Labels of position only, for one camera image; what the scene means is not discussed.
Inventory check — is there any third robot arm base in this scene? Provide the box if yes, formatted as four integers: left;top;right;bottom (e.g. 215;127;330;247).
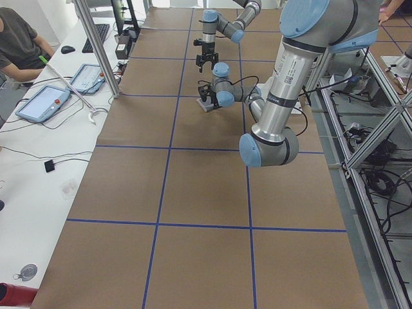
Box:
381;45;411;94

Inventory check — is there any pink and grey towel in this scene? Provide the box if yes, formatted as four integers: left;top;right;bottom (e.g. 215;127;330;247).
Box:
196;97;220;113

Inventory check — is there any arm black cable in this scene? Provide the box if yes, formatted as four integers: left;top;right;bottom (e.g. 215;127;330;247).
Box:
197;75;310;138

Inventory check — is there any near teach pendant tablet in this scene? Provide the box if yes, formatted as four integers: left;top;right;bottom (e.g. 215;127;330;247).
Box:
15;85;71;123

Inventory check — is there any aluminium frame post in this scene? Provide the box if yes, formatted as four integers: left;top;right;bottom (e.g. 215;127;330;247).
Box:
73;0;120;98

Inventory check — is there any far teach pendant tablet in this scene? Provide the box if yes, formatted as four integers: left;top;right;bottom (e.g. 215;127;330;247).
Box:
70;64;105;95

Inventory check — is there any aluminium truss frame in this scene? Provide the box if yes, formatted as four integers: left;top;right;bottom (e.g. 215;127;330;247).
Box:
312;50;411;308

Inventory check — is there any black computer mouse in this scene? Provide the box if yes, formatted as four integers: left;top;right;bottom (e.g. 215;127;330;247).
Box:
61;46;75;54

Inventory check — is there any black power adapter box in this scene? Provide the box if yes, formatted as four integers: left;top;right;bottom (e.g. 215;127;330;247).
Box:
115;35;132;60

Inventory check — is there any black keyboard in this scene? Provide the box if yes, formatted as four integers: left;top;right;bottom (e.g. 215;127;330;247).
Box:
81;23;110;54

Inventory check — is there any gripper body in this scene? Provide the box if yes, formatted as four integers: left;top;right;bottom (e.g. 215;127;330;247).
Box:
196;41;219;65
209;91;220;109

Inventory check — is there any floor cable bundle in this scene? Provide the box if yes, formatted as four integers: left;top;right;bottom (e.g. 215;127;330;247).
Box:
341;122;412;239

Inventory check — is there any teach pendant tablet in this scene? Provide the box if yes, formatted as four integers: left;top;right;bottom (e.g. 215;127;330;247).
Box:
70;64;105;95
15;85;71;123

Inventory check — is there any white grabber stick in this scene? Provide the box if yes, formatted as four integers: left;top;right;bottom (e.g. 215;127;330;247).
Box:
43;61;108;125

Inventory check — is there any small black square pad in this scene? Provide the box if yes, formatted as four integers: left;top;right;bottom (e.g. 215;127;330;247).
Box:
44;159;55;173

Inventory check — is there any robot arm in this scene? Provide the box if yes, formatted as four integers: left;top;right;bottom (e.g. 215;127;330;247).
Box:
193;0;261;73
211;1;380;167

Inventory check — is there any seated person grey shirt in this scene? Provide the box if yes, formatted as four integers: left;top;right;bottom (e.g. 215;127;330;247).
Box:
1;7;55;83

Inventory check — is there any round metal disc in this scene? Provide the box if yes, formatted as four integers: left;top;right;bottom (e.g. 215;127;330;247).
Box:
13;263;38;282

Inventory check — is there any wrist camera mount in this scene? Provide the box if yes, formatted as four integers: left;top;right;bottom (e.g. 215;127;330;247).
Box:
193;39;203;46
198;82;211;102

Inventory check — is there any red bottle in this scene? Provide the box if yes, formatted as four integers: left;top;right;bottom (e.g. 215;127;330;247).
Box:
1;283;38;307

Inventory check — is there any black computer monitor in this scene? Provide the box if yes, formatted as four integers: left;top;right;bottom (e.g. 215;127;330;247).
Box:
111;0;140;39

